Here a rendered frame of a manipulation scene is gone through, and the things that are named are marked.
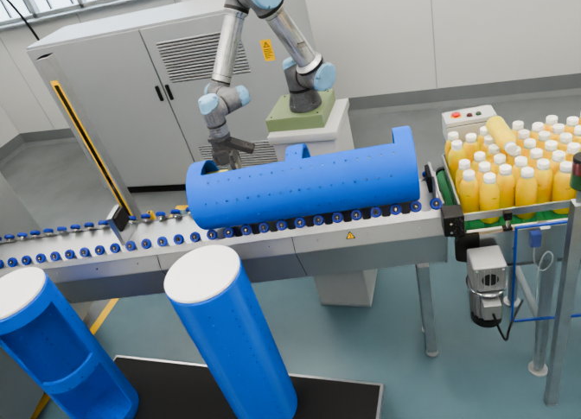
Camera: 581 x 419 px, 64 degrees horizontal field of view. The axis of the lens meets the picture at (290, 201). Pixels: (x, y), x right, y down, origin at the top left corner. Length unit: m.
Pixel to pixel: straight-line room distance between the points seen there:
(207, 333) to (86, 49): 2.75
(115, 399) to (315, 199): 1.55
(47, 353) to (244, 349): 1.05
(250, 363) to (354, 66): 3.29
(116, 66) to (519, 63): 3.28
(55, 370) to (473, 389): 1.94
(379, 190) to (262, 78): 1.85
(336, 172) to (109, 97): 2.69
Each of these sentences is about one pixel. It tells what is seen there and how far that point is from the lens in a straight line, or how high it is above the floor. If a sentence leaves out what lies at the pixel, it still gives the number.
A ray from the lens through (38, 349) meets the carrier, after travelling 2.48.
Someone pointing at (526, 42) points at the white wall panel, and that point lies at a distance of 4.51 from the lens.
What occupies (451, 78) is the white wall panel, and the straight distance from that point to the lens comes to 4.58.
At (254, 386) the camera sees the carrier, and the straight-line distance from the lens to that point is 1.98.
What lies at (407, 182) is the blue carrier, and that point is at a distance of 1.72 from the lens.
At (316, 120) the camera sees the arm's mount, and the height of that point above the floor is 1.19.
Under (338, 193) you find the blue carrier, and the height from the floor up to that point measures 1.11.
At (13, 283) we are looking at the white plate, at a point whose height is 1.04.
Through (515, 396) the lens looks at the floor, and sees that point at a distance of 2.46.
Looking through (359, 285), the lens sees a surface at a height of 0.18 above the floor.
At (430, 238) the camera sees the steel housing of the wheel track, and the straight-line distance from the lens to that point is 1.90.
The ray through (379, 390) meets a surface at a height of 0.15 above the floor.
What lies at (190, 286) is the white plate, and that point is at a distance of 1.67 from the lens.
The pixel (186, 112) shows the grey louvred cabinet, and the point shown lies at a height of 0.76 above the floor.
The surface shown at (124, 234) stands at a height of 0.97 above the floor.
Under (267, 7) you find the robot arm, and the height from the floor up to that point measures 1.72.
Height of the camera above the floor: 2.10
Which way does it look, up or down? 35 degrees down
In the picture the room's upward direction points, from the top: 17 degrees counter-clockwise
